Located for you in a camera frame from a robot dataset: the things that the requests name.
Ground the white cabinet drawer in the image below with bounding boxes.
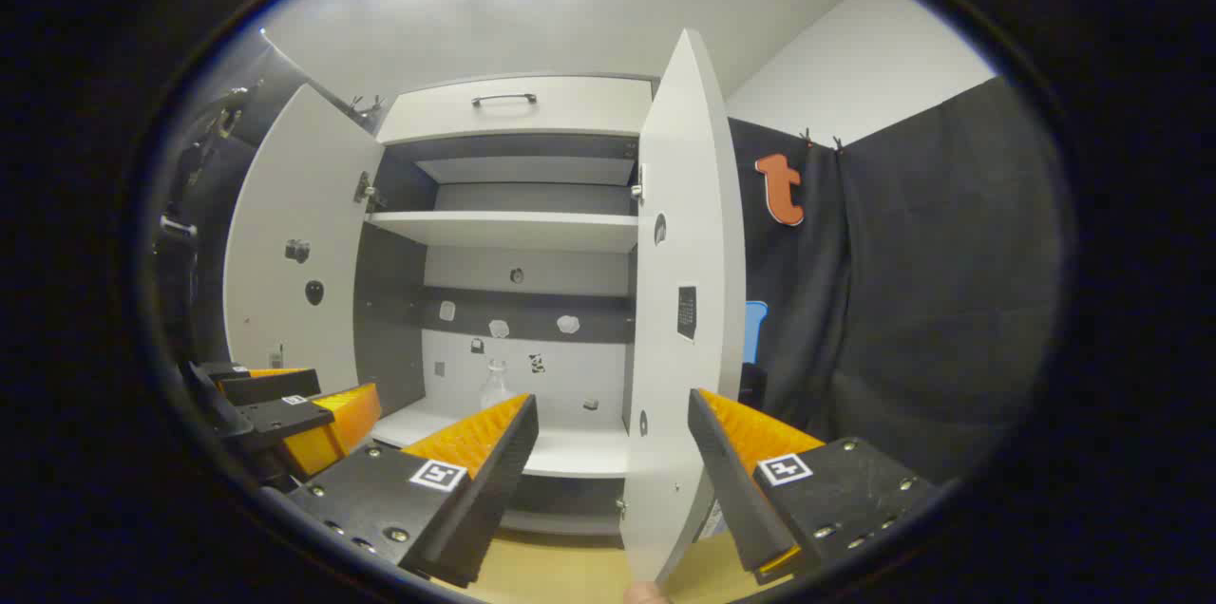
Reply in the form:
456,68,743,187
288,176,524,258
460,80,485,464
377,75,656,146

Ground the white cabinet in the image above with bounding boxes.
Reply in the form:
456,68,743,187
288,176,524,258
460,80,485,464
353,75,661,538

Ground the clear plastic bottle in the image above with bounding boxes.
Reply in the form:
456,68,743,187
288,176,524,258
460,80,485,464
479,359,515,411

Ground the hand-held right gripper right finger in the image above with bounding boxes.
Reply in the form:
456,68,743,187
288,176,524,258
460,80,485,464
687,387,941,586

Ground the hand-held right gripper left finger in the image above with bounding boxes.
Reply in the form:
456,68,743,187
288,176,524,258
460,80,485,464
285,393,540,589

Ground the white cabinet door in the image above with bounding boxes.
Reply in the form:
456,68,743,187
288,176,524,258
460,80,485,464
223,84,386,396
620,28,749,586

